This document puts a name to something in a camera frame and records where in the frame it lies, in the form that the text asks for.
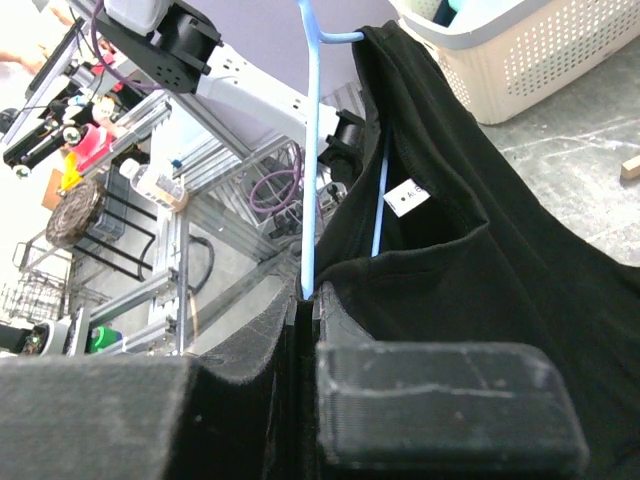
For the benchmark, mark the black t shirt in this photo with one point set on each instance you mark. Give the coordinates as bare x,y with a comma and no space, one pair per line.
440,240

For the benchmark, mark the aluminium rail base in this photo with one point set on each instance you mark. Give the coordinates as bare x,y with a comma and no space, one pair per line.
172,324

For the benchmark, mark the cream plastic laundry basket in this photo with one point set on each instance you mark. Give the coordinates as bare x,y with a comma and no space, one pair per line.
502,57

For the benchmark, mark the blue wire hanger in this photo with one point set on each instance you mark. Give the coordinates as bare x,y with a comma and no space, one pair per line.
314,36

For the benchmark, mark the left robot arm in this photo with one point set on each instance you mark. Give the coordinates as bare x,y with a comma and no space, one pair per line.
182,51

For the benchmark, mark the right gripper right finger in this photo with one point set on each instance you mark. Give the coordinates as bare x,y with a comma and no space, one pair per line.
470,410

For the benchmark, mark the wooden clothes rack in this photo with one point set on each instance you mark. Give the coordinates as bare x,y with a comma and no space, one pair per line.
630,169

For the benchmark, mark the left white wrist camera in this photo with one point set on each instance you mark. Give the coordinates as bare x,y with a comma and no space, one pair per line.
139,16

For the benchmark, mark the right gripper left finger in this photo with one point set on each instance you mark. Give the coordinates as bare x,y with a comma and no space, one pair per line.
220,415

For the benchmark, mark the teal t shirt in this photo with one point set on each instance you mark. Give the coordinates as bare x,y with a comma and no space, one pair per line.
459,6

